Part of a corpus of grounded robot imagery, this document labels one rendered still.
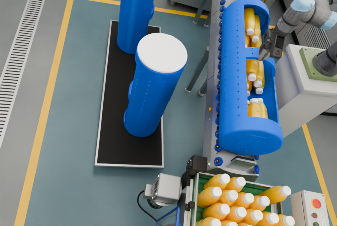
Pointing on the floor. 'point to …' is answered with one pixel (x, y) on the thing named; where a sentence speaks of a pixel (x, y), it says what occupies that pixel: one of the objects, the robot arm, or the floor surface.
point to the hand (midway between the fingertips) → (261, 59)
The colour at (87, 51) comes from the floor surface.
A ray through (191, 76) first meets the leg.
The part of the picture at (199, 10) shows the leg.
